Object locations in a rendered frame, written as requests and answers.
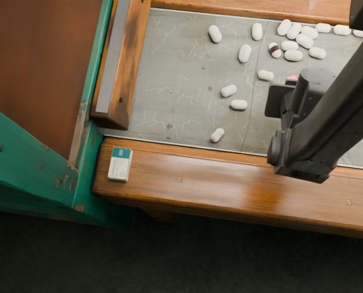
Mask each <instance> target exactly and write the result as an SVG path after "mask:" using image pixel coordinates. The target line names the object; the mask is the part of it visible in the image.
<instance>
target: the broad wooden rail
mask: <svg viewBox="0 0 363 293"><path fill-rule="evenodd" d="M113 147H119V148H128V149H132V151H133V153H132V159H131V165H130V171H129V175H128V181H118V180H111V179H109V178H108V172H109V167H110V161H111V157H112V152H113ZM91 191H92V192H93V193H94V194H95V195H97V196H100V197H101V198H103V199H105V200H106V201H108V202H110V203H113V204H118V205H127V206H134V207H139V208H147V209H155V210H163V211H168V212H176V213H184V214H189V215H196V216H205V217H213V218H218V219H225V220H234V221H242V222H246V223H254V224H263V225H268V226H275V227H286V228H292V229H296V230H304V231H312V232H317V233H325V234H333V235H341V236H346V237H354V238H362V239H363V169H356V168H350V167H341V166H336V168H335V169H334V170H333V171H332V172H331V173H330V177H329V178H328V179H327V180H325V181H324V182H323V183H322V184H318V183H313V182H310V181H305V180H300V179H296V178H291V177H286V176H281V175H278V174H274V166H271V165H270V164H268V163H267V157H264V156H255V155H246V154H241V153H232V152H223V151H215V150H209V149H200V148H191V147H187V146H178V145H168V144H160V143H155V142H146V141H137V140H128V139H123V138H114V137H106V138H104V140H103V141H102V143H101V145H100V147H99V150H98V156H97V160H96V165H95V171H94V177H93V180H92V186H91Z"/></svg>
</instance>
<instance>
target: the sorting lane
mask: <svg viewBox="0 0 363 293"><path fill-rule="evenodd" d="M282 22H283V21H278V20H267V19H256V18H249V17H238V16H227V15H216V14H209V13H198V12H187V11H180V10H169V9H158V8H150V12H149V18H148V25H147V28H146V34H145V39H144V43H143V48H142V54H141V59H140V62H139V67H138V74H137V78H136V83H135V90H134V97H133V101H132V108H131V113H130V122H129V125H128V130H127V131H123V130H114V129H109V128H106V129H105V134H104V136H105V137H114V138H123V139H128V140H137V141H146V142H155V143H160V144H168V145H178V146H183V147H191V148H200V149H209V150H215V151H223V152H232V153H241V154H246V155H255V156H264V157H267V152H268V148H269V145H270V143H271V139H272V136H275V135H276V132H277V130H282V129H281V119H279V118H273V117H266V116H265V115H264V110H265V104H266V103H267V97H268V89H269V84H270V82H274V84H283V85H284V84H285V79H286V78H287V77H290V76H292V74H295V75H297V76H299V74H300V71H301V70H302V69H303V68H306V67H317V68H321V69H325V70H327V71H330V72H332V73H333V74H335V75H336V76H338V75H339V73H340V72H341V71H342V69H343V68H344V67H345V65H346V64H347V62H348V61H349V60H350V58H351V57H352V55H353V54H354V52H355V51H356V50H357V48H358V47H359V46H360V45H361V43H362V42H363V37H357V36H355V35H354V33H353V31H354V30H353V29H351V33H350V34H349V35H339V34H335V33H334V31H333V30H334V27H335V26H331V30H330V32H328V33H322V32H318V36H317V38H314V39H313V42H314V44H313V46H312V47H317V48H321V49H324V50H325V51H326V56H325V57H324V58H322V59H319V58H316V57H313V56H311V55H310V54H309V50H310V48H305V47H303V46H302V45H300V44H298V49H297V50H296V51H300V52H301V53H302V54H303V57H302V59H301V60H300V61H294V60H287V59H286V58H285V52H286V51H285V50H283V49H282V48H281V43H283V42H284V41H294V42H297V41H296V38H294V39H289V38H288V37H287V33H286V34H285V35H279V34H278V32H277V29H278V27H279V25H280V24H281V23H282ZM255 23H259V24H261V26H262V37H261V39H259V40H255V39H254V38H253V36H252V26H253V25H254V24H255ZM213 25H214V26H217V27H218V29H219V31H220V33H221V35H222V39H221V41H220V42H214V41H213V40H212V38H211V36H210V34H209V27H210V26H213ZM273 42H274V43H276V44H277V45H278V46H279V48H280V50H281V55H280V57H278V58H275V57H273V56H272V55H271V53H270V51H269V45H270V44H271V43H273ZM243 45H249V46H250V47H251V53H250V56H249V59H248V60H247V61H246V62H241V61H240V60H239V59H238V56H239V52H240V49H241V47H242V46H243ZM260 70H265V71H268V72H272V73H273V75H274V78H273V79H272V80H271V81H268V80H265V79H261V78H259V77H258V72H259V71H260ZM229 85H235V86H236V92H235V93H234V94H232V95H229V96H227V97H224V96H222V94H221V90H222V89H223V88H225V87H227V86H229ZM234 100H244V101H246V102H247V107H246V108H245V109H234V108H232V106H231V103H232V101H234ZM218 128H222V129H223V130H224V135H223V136H222V137H221V138H220V139H219V141H217V142H213V141H212V140H211V135H212V134H213V133H214V132H215V131H216V129H218ZM337 166H341V167H350V168H356V169H363V139H362V140H361V141H360V142H359V143H357V144H356V145H355V146H353V147H352V148H351V149H350V150H349V151H347V152H346V153H345V154H344V155H343V156H342V157H341V158H340V159H339V160H338V161H337Z"/></svg>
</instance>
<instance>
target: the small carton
mask: <svg viewBox="0 0 363 293"><path fill-rule="evenodd" d="M132 153H133V151H132V149H128V148H119V147H113V152H112V157H111V161H110V167H109V172H108V178H109V179H111V180H118V181H128V175H129V171H130V165H131V159H132Z"/></svg>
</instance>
